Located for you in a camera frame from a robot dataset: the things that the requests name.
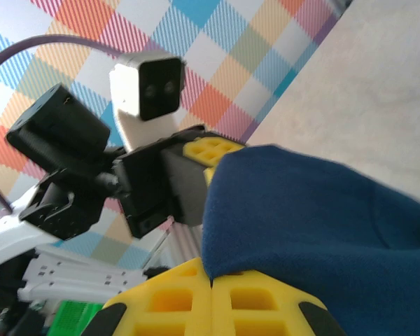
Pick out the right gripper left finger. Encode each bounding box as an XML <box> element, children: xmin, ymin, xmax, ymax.
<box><xmin>87</xmin><ymin>257</ymin><xmax>213</xmax><ymax>336</ymax></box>

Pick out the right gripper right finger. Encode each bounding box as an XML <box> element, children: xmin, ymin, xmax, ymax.
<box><xmin>211</xmin><ymin>269</ymin><xmax>347</xmax><ymax>336</ymax></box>

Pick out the navy blue t-shirt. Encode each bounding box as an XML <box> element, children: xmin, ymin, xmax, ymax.
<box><xmin>201</xmin><ymin>145</ymin><xmax>420</xmax><ymax>336</ymax></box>

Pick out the green perforated board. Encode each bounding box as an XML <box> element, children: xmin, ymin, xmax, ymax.
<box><xmin>45</xmin><ymin>300</ymin><xmax>106</xmax><ymax>336</ymax></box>

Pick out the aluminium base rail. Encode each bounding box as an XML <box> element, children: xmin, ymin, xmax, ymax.
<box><xmin>17</xmin><ymin>250</ymin><xmax>151</xmax><ymax>305</ymax></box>

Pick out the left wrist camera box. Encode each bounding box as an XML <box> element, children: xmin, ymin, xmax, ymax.
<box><xmin>108</xmin><ymin>52</ymin><xmax>186</xmax><ymax>152</ymax></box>

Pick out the aluminium side frame bar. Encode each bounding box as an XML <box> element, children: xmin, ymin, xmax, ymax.
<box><xmin>143</xmin><ymin>222</ymin><xmax>206</xmax><ymax>272</ymax></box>

